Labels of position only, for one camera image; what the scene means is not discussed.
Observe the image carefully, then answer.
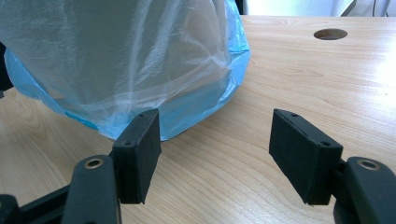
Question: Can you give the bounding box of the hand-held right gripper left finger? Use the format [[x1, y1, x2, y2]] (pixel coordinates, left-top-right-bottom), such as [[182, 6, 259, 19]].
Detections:
[[109, 107, 163, 205]]

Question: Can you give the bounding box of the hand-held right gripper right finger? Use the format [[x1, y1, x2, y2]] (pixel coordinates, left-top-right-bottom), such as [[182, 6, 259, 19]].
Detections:
[[268, 107, 345, 206]]

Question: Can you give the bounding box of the white plastic bag blue edge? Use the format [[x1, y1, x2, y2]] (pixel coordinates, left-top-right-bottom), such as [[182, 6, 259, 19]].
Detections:
[[0, 0, 252, 142]]

